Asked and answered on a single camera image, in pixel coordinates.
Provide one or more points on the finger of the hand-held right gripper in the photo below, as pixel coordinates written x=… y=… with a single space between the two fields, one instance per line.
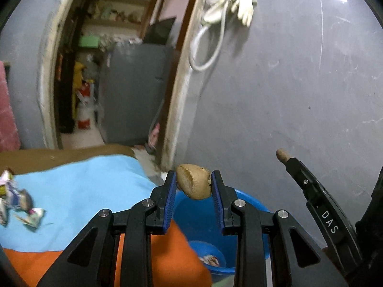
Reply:
x=326 y=215

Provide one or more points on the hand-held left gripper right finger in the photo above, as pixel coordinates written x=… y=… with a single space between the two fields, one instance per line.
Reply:
x=217 y=206

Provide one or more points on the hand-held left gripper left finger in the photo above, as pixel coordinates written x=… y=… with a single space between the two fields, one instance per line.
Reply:
x=169 y=203

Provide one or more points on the blue plastic bucket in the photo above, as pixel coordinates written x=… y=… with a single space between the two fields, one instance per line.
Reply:
x=194 y=224

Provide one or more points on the brown kiwi piece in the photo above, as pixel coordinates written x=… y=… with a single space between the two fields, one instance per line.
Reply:
x=193 y=182

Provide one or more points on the white red wrapper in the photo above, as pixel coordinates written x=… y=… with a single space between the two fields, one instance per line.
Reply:
x=210 y=260

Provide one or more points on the pale wrapper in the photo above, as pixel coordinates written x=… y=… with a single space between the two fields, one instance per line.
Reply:
x=33 y=218

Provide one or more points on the pink slipper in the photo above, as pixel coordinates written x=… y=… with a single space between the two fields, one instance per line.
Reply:
x=154 y=137

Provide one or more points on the grey cabinet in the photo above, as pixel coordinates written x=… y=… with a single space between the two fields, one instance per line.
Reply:
x=134 y=95

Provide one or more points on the yellow bag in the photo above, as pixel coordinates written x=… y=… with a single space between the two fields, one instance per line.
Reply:
x=78 y=83

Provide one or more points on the black monitor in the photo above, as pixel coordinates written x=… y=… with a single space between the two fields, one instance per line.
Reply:
x=160 y=31

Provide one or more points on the green box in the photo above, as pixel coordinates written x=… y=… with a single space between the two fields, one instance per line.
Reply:
x=89 y=41

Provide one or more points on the pink checked cloth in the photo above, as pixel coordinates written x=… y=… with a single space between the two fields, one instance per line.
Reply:
x=7 y=110

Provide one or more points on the wooden shelf unit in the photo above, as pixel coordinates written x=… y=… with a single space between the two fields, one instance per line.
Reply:
x=119 y=21

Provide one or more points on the cream rubber gloves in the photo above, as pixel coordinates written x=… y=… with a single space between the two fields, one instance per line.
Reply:
x=245 y=6

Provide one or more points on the pale door frame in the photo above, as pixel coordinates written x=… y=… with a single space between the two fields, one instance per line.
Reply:
x=48 y=65

